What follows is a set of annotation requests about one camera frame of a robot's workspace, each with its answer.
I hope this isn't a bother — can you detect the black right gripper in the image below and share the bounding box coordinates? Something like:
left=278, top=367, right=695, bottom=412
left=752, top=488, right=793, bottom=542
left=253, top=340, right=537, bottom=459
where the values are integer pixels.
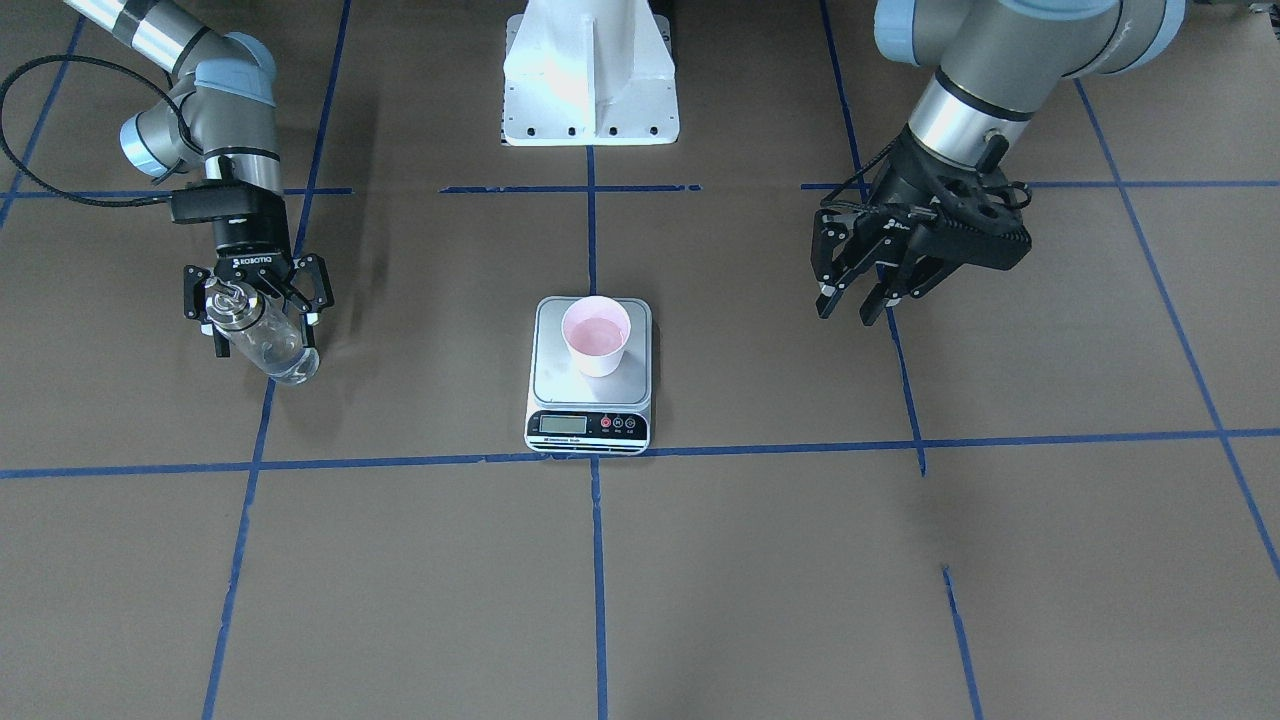
left=183, top=220, right=335, bottom=357

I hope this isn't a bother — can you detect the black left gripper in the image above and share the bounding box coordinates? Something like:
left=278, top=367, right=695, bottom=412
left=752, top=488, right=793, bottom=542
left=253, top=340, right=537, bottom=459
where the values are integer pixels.
left=810, top=129, right=1010, bottom=325

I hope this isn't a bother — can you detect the pink paper cup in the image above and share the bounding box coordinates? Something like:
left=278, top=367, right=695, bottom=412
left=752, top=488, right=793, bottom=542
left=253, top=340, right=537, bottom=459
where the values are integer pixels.
left=561, top=295, right=632, bottom=378

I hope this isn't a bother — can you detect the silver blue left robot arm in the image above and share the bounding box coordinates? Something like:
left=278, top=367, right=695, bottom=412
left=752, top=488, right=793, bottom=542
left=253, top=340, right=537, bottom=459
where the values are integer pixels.
left=810, top=1, right=1188, bottom=325

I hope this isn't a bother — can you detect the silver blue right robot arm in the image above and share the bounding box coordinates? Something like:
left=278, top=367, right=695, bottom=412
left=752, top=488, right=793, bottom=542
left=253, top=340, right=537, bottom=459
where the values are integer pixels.
left=73, top=1, right=333, bottom=348

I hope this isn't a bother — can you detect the silver digital kitchen scale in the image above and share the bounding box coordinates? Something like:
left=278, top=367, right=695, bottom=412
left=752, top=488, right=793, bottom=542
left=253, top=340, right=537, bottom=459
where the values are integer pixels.
left=524, top=296, right=653, bottom=455

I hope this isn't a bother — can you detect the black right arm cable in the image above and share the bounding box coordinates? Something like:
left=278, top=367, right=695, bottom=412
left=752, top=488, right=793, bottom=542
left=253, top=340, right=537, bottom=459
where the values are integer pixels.
left=0, top=55, right=206, bottom=209

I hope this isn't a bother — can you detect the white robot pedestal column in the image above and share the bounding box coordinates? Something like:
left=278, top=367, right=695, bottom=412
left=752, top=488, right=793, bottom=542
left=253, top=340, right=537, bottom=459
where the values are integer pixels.
left=500, top=1, right=681, bottom=147

